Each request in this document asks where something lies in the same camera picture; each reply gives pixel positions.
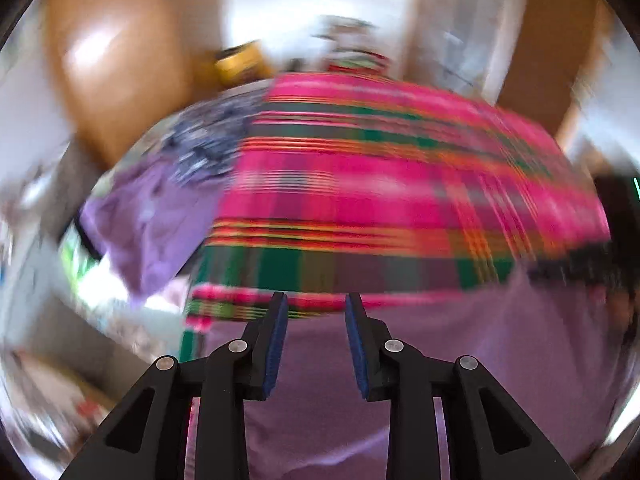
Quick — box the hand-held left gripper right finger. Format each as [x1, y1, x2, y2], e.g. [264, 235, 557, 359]
[345, 291, 578, 480]

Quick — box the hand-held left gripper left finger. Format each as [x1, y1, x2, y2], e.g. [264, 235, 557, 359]
[60, 291, 289, 480]

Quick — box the purple knit garment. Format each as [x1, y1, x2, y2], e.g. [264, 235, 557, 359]
[185, 260, 636, 480]

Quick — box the light purple garment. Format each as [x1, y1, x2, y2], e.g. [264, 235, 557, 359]
[80, 160, 236, 296]

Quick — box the pink plaid blanket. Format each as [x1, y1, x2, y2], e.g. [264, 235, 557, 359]
[180, 72, 613, 361]

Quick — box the wooden door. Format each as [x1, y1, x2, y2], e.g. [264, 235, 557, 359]
[495, 0, 621, 151]

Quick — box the navy floral garment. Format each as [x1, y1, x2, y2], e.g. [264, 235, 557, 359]
[160, 92, 271, 186]

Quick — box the red round container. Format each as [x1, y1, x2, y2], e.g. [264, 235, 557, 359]
[325, 57, 396, 76]

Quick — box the yellow box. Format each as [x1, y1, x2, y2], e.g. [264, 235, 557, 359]
[215, 42, 276, 83]

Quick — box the wooden wardrobe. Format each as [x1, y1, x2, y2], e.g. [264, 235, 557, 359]
[42, 0, 226, 161]

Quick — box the plastic covered wooden frame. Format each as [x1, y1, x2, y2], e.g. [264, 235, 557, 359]
[405, 0, 531, 106]

